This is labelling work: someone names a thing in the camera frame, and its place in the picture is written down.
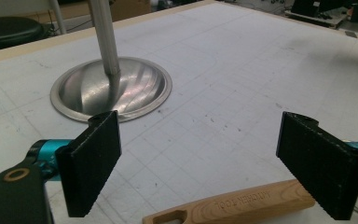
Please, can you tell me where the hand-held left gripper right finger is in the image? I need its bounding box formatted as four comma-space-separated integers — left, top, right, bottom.
276, 111, 358, 221

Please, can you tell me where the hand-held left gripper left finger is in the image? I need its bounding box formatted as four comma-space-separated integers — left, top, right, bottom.
55, 110, 122, 218

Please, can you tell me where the wooden tool handle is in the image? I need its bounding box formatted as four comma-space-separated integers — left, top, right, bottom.
142, 178, 316, 224

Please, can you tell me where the metal stand with round base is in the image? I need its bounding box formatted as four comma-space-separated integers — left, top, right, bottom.
49, 0, 173, 123

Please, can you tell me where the black equipment on tray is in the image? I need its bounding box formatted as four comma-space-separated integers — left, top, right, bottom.
283, 0, 351, 28

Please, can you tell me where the black round stool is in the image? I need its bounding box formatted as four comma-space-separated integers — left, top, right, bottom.
0, 16, 46, 51

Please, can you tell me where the cardboard box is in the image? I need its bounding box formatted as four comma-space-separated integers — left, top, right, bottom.
109, 0, 152, 22

